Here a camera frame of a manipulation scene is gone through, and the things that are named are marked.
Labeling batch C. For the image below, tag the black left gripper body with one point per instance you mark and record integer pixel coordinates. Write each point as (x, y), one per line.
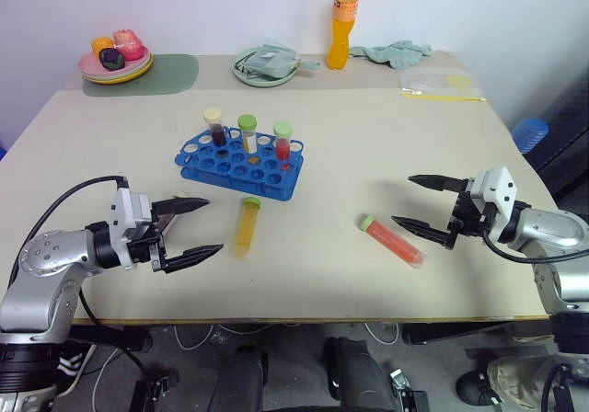
(156, 248)

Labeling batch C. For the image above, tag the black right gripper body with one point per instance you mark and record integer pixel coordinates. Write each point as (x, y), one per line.
(467, 221)

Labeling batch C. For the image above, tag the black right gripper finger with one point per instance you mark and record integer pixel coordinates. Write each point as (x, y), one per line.
(439, 183)
(425, 232)

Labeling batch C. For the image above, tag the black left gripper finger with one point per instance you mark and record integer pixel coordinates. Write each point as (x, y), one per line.
(181, 205)
(195, 255)

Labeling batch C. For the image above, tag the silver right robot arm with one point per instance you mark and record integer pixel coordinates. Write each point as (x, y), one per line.
(552, 228)

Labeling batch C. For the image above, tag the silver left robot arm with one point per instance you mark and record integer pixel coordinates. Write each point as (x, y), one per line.
(50, 251)

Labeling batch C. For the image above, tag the green-capped orange powder tube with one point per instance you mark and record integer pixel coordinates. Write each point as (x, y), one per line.
(393, 242)

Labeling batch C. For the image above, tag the green-capped yellow powder tube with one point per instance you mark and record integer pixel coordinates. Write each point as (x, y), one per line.
(245, 228)

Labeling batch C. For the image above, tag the blue test tube rack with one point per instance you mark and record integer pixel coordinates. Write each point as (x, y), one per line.
(239, 173)

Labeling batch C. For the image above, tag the cream-capped dark red tube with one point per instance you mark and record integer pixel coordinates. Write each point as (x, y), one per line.
(216, 131)

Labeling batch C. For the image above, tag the green-capped yellow white tube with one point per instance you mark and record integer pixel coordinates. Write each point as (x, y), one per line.
(249, 133)

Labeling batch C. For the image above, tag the green-capped red liquid tube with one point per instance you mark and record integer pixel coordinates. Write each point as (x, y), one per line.
(283, 143)

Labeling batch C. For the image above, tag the clear plastic zip bag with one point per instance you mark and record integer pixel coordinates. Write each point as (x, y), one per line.
(437, 83)

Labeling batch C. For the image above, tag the blue ribbed plastic object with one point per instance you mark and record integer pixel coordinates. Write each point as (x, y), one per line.
(529, 135)

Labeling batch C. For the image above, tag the green placemat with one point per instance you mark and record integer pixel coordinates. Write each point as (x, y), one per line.
(170, 76)

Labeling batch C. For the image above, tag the dark rounded shape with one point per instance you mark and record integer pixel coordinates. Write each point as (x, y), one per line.
(359, 375)
(241, 380)

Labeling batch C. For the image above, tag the black furniture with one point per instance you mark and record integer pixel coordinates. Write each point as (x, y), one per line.
(566, 131)

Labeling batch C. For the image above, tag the light green cloth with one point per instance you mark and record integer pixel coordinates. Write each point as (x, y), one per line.
(396, 53)

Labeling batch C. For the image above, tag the yellow plate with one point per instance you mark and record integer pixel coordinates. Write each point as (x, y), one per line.
(124, 78)

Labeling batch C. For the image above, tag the black white-striped shoe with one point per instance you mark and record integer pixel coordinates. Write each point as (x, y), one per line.
(73, 366)

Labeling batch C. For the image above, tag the pale green plate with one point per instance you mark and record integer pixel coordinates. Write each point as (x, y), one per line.
(257, 81)

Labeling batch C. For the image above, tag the dark purple toy fruit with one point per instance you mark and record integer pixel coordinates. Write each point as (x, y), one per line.
(112, 59)

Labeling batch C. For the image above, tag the khaki trouser leg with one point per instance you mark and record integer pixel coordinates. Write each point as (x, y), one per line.
(520, 380)

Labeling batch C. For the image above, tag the pink plate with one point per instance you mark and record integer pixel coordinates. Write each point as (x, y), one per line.
(89, 65)

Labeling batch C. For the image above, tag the pink toy apple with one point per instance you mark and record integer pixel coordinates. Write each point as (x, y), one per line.
(129, 44)

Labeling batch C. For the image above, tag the orange toy fruit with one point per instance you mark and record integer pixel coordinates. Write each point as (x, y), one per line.
(101, 45)

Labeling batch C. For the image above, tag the orange soda bottle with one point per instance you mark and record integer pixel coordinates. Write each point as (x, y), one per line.
(343, 21)

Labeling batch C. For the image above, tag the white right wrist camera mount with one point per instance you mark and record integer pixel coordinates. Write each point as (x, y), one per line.
(494, 189)

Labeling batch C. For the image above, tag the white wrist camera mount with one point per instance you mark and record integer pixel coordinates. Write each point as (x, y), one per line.
(131, 214)
(494, 189)

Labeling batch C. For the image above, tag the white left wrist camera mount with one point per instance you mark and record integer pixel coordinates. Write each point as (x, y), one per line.
(131, 214)

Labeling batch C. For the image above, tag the black table frame bar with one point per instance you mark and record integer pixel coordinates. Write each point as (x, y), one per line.
(460, 333)

